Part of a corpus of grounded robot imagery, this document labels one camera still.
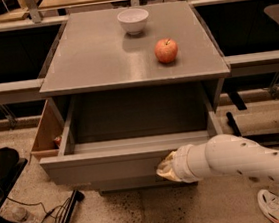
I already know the grey top drawer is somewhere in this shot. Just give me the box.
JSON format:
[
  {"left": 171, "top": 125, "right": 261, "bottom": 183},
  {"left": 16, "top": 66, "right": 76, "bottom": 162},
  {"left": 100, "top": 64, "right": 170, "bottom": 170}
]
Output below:
[{"left": 40, "top": 98, "right": 221, "bottom": 185}]

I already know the red apple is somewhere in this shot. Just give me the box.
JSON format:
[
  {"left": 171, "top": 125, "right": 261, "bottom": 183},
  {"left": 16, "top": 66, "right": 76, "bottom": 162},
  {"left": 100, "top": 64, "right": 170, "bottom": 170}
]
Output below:
[{"left": 154, "top": 38, "right": 179, "bottom": 64}]

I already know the black stand leg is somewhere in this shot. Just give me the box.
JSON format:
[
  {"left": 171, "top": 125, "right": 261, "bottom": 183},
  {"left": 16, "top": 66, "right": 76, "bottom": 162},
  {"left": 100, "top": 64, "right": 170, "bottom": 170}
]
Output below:
[{"left": 226, "top": 111, "right": 242, "bottom": 137}]

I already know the grey left side rail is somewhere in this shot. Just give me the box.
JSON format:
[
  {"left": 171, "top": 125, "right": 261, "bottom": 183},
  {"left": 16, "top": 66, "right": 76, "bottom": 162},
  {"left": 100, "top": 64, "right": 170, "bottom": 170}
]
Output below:
[{"left": 0, "top": 78, "right": 44, "bottom": 104}]

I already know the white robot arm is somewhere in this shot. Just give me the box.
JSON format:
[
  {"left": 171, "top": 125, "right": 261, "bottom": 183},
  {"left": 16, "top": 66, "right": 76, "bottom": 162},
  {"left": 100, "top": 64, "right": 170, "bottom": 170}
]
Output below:
[{"left": 156, "top": 134, "right": 279, "bottom": 184}]

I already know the grey bottom drawer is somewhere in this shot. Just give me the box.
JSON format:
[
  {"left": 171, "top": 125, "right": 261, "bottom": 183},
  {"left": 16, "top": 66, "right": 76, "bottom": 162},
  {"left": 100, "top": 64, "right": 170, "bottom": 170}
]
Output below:
[{"left": 91, "top": 175, "right": 197, "bottom": 195}]

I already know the grey right side rail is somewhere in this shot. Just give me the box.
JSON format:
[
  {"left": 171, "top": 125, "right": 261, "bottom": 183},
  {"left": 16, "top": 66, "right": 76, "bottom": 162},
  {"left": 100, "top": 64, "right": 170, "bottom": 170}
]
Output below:
[{"left": 224, "top": 50, "right": 279, "bottom": 77}]

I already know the white sneaker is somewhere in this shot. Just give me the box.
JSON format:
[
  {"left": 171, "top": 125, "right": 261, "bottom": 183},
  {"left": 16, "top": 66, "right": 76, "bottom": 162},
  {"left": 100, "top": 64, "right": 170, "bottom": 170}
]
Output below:
[{"left": 257, "top": 189, "right": 279, "bottom": 223}]

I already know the grey drawer cabinet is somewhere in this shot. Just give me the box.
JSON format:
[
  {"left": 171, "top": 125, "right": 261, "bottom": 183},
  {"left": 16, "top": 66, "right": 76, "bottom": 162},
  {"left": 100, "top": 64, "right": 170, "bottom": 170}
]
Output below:
[{"left": 31, "top": 0, "right": 244, "bottom": 202}]

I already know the grey rail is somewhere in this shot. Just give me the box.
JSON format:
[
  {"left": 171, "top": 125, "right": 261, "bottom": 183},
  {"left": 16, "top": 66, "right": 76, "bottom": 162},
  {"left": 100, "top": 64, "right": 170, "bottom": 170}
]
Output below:
[
  {"left": 224, "top": 50, "right": 279, "bottom": 77},
  {"left": 0, "top": 78, "right": 44, "bottom": 104}
]

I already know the cardboard box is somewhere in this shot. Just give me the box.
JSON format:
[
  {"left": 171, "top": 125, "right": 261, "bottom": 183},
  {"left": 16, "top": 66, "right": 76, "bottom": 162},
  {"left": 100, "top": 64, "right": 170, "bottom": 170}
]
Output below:
[{"left": 30, "top": 100, "right": 64, "bottom": 160}]

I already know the white ceramic bowl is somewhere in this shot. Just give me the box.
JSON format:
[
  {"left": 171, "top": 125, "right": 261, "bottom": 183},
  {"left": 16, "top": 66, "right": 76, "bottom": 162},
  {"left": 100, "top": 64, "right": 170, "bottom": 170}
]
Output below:
[{"left": 117, "top": 8, "right": 149, "bottom": 35}]

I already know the red can in box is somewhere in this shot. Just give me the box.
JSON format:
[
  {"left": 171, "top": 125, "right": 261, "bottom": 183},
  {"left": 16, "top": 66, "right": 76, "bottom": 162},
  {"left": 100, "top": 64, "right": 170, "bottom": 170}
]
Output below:
[{"left": 53, "top": 136, "right": 62, "bottom": 148}]

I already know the black floor cable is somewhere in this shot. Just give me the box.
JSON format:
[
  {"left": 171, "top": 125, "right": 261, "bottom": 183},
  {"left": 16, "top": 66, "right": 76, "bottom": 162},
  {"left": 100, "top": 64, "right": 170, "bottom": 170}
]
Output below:
[{"left": 5, "top": 190, "right": 75, "bottom": 223}]

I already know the grey drawer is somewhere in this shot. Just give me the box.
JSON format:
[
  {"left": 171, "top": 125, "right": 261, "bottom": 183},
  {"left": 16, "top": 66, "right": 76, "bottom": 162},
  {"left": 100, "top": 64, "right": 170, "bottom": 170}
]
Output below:
[
  {"left": 91, "top": 175, "right": 197, "bottom": 195},
  {"left": 40, "top": 98, "right": 221, "bottom": 185}
]

